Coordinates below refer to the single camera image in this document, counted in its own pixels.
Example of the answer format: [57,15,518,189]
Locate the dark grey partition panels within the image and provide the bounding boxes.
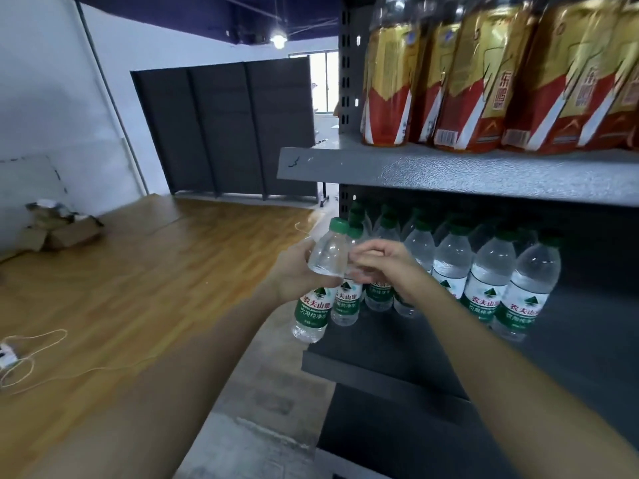
[130,57,319,199]

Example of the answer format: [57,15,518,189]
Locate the person's right forearm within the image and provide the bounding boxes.
[409,283,639,479]

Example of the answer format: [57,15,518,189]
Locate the person's left hand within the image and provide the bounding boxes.
[269,239,350,305]

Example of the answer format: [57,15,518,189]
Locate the row of gold red drink bottles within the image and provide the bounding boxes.
[360,0,639,155]

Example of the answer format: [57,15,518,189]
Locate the dark grey metal shelf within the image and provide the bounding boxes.
[277,0,639,479]

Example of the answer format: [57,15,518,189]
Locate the flat brown carton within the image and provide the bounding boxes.
[17,199,106,253]

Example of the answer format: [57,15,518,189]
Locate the row of shelved water bottles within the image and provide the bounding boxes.
[329,202,562,343]

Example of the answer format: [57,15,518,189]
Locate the white wall pipe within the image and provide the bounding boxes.
[75,0,149,196]

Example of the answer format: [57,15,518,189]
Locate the person's right hand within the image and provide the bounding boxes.
[349,239,435,307]

